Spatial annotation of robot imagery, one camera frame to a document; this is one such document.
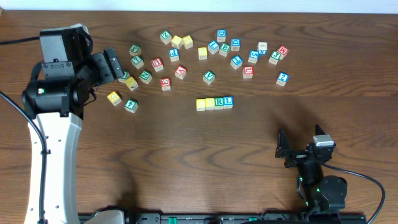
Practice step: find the green 4 wooden block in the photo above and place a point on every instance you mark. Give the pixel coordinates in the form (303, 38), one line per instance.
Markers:
(131, 106)

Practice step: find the blue 5 wooden block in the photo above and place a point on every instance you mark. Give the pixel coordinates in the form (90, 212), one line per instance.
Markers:
(253, 56)

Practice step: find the yellow O wooden block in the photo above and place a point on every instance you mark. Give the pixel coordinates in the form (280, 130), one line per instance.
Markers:
(209, 103)

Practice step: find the green V block left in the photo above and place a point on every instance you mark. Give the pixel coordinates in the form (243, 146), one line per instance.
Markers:
(124, 77)

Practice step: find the green B wooden block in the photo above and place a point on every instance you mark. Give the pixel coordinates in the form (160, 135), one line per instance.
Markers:
(224, 49)

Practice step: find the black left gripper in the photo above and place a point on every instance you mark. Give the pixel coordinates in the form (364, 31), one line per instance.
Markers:
(106, 66)

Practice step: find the red U block right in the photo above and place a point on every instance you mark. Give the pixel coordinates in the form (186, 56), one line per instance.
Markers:
(248, 72)

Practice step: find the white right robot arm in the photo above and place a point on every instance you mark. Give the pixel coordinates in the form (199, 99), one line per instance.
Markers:
(218, 152)

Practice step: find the green V block centre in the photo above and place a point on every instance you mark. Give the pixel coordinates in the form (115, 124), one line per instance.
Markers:
(209, 77)

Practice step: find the blue 2 wooden block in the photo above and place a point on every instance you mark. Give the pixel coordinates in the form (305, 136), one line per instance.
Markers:
(282, 79)

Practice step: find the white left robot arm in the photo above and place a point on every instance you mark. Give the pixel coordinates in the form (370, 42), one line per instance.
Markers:
(54, 100)

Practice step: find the red A wooden block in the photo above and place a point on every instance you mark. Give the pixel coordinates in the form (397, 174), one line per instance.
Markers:
(180, 72)

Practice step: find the yellow K wooden block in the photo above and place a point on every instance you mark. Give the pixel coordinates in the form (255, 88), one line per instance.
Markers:
(131, 83)

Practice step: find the green R wooden block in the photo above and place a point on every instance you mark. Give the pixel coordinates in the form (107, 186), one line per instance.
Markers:
(219, 103)

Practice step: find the green N wooden block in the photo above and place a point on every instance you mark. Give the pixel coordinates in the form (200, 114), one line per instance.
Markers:
(145, 77)

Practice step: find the blue P wooden block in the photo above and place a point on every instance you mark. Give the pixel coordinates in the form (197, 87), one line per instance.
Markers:
(174, 55)

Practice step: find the blue X wooden block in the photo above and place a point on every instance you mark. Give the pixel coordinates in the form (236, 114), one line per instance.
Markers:
(262, 48)

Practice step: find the green 7 wooden block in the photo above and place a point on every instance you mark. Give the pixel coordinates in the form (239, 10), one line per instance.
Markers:
(137, 62)

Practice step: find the green J wooden block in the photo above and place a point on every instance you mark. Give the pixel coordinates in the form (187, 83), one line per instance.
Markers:
(275, 57)

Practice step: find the yellow Q wooden block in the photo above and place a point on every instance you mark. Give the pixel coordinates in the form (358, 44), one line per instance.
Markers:
(187, 41)

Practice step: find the yellow S wooden block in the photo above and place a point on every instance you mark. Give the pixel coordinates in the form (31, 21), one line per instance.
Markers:
(202, 53)

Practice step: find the blue l block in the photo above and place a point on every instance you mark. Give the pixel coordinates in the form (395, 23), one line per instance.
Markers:
(213, 47)
(228, 102)

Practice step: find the blue I wooden block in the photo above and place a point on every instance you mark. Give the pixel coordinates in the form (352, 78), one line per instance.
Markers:
(236, 62)

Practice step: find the yellow block beside Z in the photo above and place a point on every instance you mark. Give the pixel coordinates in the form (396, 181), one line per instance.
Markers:
(177, 42)

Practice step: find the red M wooden block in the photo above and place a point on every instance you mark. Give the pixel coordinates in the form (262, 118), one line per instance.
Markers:
(283, 51)

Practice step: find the green Z wooden block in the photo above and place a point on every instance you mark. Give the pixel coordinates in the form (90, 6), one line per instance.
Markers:
(166, 37)

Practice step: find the red u block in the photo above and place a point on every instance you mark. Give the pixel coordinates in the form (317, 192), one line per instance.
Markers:
(248, 72)
(157, 64)

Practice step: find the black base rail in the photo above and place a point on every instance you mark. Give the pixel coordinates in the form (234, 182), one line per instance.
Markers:
(270, 216)

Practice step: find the yellow G wooden block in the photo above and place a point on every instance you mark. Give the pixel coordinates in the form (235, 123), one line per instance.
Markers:
(115, 97)

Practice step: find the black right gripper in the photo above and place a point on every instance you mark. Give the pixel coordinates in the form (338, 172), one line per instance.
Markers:
(298, 156)

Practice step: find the red U block left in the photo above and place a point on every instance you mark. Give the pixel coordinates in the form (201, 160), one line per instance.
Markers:
(157, 64)

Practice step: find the green v block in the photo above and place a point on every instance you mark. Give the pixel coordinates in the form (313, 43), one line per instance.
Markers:
(209, 77)
(124, 77)

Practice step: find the blue D block right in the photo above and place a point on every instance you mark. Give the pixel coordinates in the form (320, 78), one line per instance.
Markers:
(235, 44)

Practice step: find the yellow C wooden block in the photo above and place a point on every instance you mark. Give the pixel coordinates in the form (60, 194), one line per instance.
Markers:
(201, 104)

